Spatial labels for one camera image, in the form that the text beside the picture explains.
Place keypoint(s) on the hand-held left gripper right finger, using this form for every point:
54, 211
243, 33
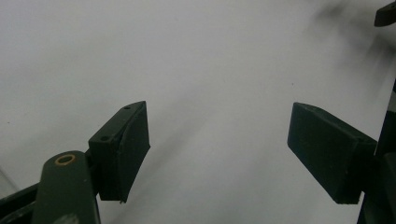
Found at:
327, 152

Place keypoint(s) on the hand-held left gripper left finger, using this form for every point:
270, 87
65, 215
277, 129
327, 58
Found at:
124, 149

